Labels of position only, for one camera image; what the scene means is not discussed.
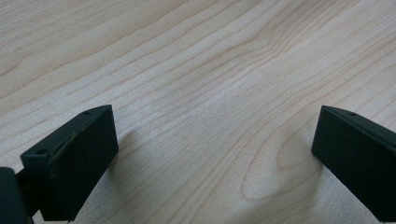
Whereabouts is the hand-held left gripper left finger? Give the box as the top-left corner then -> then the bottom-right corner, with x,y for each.
20,104 -> 120,223

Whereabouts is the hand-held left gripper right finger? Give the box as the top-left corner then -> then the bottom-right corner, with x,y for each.
311,105 -> 396,224

